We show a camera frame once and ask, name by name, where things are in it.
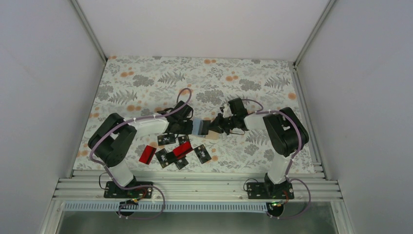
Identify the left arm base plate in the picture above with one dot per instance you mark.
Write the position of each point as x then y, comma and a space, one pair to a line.
113, 191

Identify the red card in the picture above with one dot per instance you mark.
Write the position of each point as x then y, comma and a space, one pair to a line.
183, 149
147, 154

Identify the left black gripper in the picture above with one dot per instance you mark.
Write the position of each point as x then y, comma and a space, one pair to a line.
187, 130

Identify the grey cable duct strip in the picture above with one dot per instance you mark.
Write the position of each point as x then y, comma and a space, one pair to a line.
151, 206

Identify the floral table mat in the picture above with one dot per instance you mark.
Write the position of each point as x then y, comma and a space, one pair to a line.
134, 86

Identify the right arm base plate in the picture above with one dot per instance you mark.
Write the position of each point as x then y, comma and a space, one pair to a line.
261, 190

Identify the black VIP card lower-left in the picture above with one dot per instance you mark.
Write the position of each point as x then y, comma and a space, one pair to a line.
163, 158

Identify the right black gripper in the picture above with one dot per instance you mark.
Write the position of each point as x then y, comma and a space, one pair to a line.
216, 125

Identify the black card bottom centre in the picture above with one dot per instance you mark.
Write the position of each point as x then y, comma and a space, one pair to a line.
181, 163

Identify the aluminium rail frame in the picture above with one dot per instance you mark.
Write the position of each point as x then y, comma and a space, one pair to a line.
184, 186

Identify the red card centre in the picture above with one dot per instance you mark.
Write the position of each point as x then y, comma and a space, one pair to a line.
183, 149

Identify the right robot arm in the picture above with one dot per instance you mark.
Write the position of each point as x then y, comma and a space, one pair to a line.
287, 134

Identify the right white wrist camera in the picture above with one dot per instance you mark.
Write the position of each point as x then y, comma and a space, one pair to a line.
225, 111

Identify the black VIP card top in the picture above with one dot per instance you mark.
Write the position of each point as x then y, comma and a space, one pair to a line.
166, 139

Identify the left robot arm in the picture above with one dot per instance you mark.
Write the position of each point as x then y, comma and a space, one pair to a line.
110, 143

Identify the black card small top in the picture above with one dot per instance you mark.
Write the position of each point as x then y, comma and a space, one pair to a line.
183, 139

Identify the black card right of pile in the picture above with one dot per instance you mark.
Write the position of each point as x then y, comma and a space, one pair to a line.
202, 154

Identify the red card left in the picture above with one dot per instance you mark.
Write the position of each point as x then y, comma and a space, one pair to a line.
147, 154

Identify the plain black card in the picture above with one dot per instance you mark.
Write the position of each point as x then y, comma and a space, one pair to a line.
205, 127

